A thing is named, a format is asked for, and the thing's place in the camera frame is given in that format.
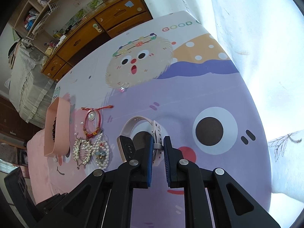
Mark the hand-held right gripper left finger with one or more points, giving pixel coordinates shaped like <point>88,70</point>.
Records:
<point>150,161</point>

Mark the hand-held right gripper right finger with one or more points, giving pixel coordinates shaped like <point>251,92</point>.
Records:
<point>167,161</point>

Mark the silver rhinestone hair clip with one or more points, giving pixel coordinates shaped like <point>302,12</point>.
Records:
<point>78,148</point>

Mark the pink jewelry box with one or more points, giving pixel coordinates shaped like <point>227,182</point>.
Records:
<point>62,128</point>

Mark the cartoon printed table cover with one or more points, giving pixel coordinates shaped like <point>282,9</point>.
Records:
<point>190,95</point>

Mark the white lace bed cover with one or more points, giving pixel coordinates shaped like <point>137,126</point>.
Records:
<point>26,80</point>

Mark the wooden desk with drawers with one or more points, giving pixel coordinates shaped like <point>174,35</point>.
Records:
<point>78,42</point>

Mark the cream child safety lock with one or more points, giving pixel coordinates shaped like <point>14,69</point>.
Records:
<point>97,27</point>

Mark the row of picture cards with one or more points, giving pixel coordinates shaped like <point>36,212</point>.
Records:
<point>83,13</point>

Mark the wooden bookshelf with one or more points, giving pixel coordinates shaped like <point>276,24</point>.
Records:
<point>23,16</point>

